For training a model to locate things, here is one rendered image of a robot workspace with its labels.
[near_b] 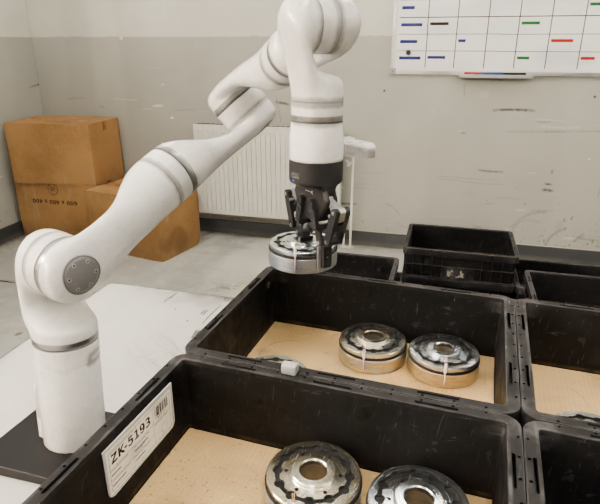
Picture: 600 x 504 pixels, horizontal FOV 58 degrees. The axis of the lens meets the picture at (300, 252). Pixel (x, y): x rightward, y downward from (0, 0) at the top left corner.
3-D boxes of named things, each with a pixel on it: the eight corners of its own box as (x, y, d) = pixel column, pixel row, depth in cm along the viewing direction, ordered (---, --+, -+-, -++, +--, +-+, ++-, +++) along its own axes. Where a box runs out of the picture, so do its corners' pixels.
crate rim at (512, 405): (180, 367, 69) (179, 350, 68) (268, 276, 95) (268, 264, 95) (518, 435, 57) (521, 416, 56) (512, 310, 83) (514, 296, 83)
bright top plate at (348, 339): (331, 351, 82) (331, 347, 82) (350, 321, 91) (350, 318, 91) (398, 364, 79) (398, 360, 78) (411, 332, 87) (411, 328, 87)
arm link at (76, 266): (180, 153, 82) (140, 145, 88) (36, 275, 68) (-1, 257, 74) (202, 200, 88) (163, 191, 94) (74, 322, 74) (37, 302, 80)
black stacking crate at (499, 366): (188, 428, 73) (181, 354, 68) (270, 326, 99) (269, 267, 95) (504, 504, 61) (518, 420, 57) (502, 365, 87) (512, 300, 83)
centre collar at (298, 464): (282, 483, 57) (282, 478, 57) (300, 452, 61) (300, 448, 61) (327, 497, 55) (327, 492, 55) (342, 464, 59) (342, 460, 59)
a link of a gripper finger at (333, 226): (331, 207, 72) (319, 239, 76) (338, 216, 71) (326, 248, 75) (347, 204, 74) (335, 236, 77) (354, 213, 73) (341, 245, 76)
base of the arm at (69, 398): (30, 441, 84) (16, 342, 79) (77, 410, 92) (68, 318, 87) (73, 461, 81) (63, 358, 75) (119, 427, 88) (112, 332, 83)
